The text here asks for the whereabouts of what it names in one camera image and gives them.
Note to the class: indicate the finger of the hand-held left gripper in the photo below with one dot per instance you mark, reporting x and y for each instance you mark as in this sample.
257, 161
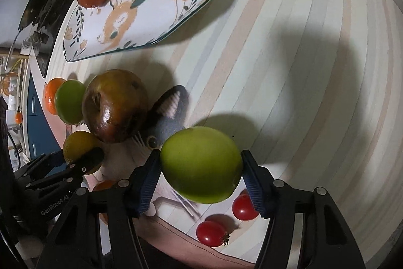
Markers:
47, 165
91, 160

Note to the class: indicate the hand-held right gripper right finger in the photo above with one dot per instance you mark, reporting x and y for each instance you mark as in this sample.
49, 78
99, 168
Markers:
253, 190

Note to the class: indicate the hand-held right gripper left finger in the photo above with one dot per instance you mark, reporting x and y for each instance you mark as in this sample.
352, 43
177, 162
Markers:
148, 185

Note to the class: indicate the red cherry tomato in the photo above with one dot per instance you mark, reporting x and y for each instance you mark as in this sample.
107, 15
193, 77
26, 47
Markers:
211, 233
244, 209

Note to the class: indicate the yellow lemon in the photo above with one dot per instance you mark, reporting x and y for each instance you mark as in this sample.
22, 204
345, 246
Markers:
77, 144

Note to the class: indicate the green apple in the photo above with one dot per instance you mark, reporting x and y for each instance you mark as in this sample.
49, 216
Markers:
70, 102
201, 165

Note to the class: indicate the dark brown apple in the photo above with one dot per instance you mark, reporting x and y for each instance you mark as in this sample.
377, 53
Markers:
115, 105

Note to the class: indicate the floral oval plate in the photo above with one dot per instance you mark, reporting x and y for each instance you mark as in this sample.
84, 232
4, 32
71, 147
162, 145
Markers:
157, 13

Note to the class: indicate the blue cabinet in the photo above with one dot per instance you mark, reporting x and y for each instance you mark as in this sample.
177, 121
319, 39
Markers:
34, 117

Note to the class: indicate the white mug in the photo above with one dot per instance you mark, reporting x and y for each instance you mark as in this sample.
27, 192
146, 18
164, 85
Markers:
26, 46

